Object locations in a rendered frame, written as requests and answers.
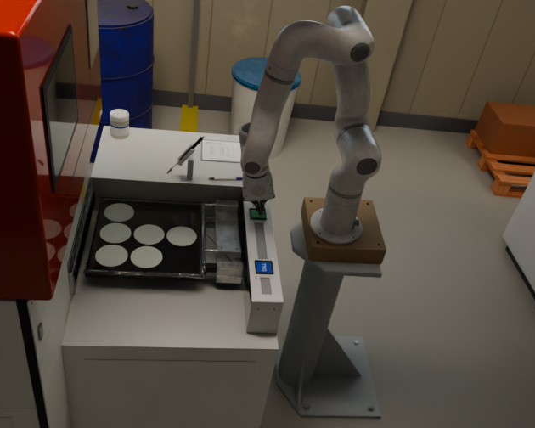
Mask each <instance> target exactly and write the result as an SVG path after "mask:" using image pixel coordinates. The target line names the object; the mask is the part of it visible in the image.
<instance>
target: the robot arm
mask: <svg viewBox="0 0 535 428"><path fill-rule="evenodd" d="M374 46H375V43H374V39H373V37H372V34H371V32H370V30H369V28H368V27H367V26H366V24H365V22H364V21H363V18H362V17H361V15H360V14H359V12H358V11H357V10H356V9H354V8H352V7H349V6H340V7H337V8H335V9H334V10H332V11H331V12H330V13H329V16H328V18H327V20H326V25H324V24H322V23H319V22H316V21H311V20H302V21H297V22H294V23H291V24H288V25H287V26H285V27H284V28H282V29H281V30H280V31H279V33H278V35H277V36H276V38H275V40H274V43H273V47H272V50H271V53H270V55H269V58H268V61H267V65H266V68H265V71H264V73H263V76H262V80H261V83H260V86H259V88H258V92H257V95H256V100H255V103H254V107H253V111H252V116H251V122H249V123H245V124H244V125H242V126H241V127H240V128H239V143H240V150H241V156H240V165H241V169H242V172H243V178H242V184H243V195H244V197H243V200H244V201H249V202H251V203H253V204H254V205H255V206H256V211H258V215H261V214H262V215H263V211H265V207H264V205H265V203H266V202H267V201H268V200H269V199H272V198H275V194H274V190H273V179H272V175H271V172H270V170H269V164H268V158H269V156H270V154H271V151H272V149H273V145H274V142H275V139H276V136H277V133H278V129H279V123H280V118H281V115H282V111H283V108H284V105H285V103H286V100H287V98H288V96H289V94H290V90H291V88H292V85H293V83H294V80H295V78H296V74H297V71H298V70H299V67H300V64H301V62H302V60H303V59H305V58H314V59H321V60H323V61H327V62H330V63H332V65H333V70H334V74H335V87H336V96H337V111H336V116H335V125H334V135H335V141H336V144H337V147H338V149H339V151H340V153H341V158H342V164H340V165H338V166H337V167H336V168H335V169H334V170H333V171H332V173H331V175H330V179H329V186H328V189H327V193H326V197H325V201H324V208H321V209H319V210H317V211H315V212H314V213H313V214H312V217H311V221H310V226H311V229H312V231H313V232H314V233H315V234H316V235H317V236H318V237H319V238H320V239H322V240H324V241H326V242H329V243H331V244H336V245H346V244H350V243H352V242H354V241H356V240H357V239H358V238H359V237H360V235H361V233H362V224H361V222H360V221H359V219H358V218H357V217H356V215H357V212H358V207H359V204H360V200H361V198H362V194H363V189H364V185H365V183H366V181H367V180H368V179H369V178H371V177H373V176H374V175H375V174H376V173H377V172H378V171H379V170H380V166H381V152H380V147H379V145H378V143H377V141H376V139H375V136H374V134H373V133H372V131H371V128H370V125H369V119H368V109H369V103H370V82H369V69H368V64H367V59H368V58H369V56H370V55H371V54H372V53H373V50H374ZM259 200H260V203H259ZM260 207H261V211H260Z"/></svg>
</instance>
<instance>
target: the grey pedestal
mask: <svg viewBox="0 0 535 428"><path fill-rule="evenodd" d="M290 239H291V245H292V251H293V252H294V253H296V254H297V255H298V256H299V257H300V258H302V259H303V260H304V265H303V269H302V272H301V278H300V283H299V286H298V290H297V293H296V299H295V303H294V306H293V310H292V314H291V317H290V323H289V328H288V331H287V335H286V338H285V342H284V347H283V348H282V350H281V352H280V353H279V355H278V356H277V358H276V362H275V374H276V383H277V386H278V387H279V389H280V390H281V391H282V392H283V394H284V395H285V397H286V398H287V400H288V401H289V402H290V404H291V406H292V407H293V408H294V410H295V411H296V412H297V413H298V415H299V416H300V417H318V418H359V419H380V418H381V415H380V408H379V404H378V401H377V397H376V394H375V387H374V383H373V380H372V375H371V372H370V368H369V362H368V358H367V354H366V351H365V347H364V344H363V337H353V336H333V335H332V334H331V332H330V331H329V329H328V326H329V321H330V318H331V315H332V312H333V310H334V306H335V302H336V299H337V296H338V293H339V290H340V287H341V282H342V280H343V277H344V276H358V277H374V278H380V277H381V275H382V272H381V270H380V264H368V263H353V262H325V261H309V260H308V254H307V246H306V241H305V235H304V230H303V225H302V222H301V223H300V224H298V225H297V226H295V227H294V228H293V229H291V231H290Z"/></svg>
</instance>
